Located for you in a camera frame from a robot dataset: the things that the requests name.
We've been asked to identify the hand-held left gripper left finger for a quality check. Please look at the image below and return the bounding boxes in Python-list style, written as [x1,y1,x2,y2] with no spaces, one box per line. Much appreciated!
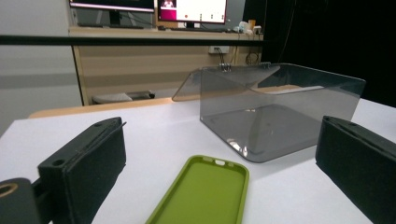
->
[36,116,128,224]

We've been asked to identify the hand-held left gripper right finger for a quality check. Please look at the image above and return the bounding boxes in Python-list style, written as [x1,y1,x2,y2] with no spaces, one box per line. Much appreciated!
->
[315,115,396,224]

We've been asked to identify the transparent grey plastic box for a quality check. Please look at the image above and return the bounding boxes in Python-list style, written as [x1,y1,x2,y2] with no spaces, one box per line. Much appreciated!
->
[171,63,367,163]

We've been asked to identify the green phone case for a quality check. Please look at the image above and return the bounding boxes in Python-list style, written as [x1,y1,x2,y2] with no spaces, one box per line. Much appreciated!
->
[145,154,250,224]

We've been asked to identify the grey footrest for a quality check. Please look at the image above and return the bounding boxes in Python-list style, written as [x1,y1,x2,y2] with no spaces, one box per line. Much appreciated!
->
[91,90,156,105]

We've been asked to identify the white partition panel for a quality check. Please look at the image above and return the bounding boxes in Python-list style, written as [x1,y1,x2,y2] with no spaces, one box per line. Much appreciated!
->
[0,0,84,135]

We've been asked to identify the wooden desk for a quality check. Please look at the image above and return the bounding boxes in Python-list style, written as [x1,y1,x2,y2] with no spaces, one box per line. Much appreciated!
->
[68,26,264,106]

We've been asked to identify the black curtain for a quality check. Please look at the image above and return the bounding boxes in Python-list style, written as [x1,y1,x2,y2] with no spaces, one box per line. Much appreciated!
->
[242,0,396,108]

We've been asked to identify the monitor with dark screen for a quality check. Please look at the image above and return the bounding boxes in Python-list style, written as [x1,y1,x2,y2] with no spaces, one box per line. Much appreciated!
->
[68,0,156,26]

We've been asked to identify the small clutter with yellow cup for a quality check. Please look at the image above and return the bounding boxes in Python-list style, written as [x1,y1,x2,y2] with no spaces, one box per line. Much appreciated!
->
[233,19,263,35]

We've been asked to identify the white power socket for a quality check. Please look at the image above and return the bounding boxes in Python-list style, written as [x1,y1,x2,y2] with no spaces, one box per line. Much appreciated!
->
[207,46,231,55]

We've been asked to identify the black keyboard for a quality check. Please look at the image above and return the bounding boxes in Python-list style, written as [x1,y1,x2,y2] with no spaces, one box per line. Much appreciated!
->
[169,27,232,34]

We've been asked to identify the monitor with white screen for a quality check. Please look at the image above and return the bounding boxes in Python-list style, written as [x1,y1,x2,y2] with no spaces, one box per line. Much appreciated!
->
[157,0,229,29]

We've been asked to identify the black metal frame bar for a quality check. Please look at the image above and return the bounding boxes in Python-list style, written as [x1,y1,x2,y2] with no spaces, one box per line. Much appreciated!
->
[0,35,265,48]

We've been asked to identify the black desk cables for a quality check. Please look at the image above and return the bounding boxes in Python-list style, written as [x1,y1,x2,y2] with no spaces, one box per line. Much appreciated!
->
[216,46,262,66]

